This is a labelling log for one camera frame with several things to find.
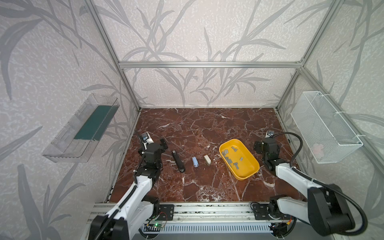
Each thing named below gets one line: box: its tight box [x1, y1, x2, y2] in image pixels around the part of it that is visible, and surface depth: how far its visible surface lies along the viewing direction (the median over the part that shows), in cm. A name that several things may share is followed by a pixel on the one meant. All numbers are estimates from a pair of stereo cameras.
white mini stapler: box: [203, 154, 212, 165], surface depth 91 cm
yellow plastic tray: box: [219, 139, 260, 181], surface depth 93 cm
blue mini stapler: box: [192, 156, 199, 168], surface depth 91 cm
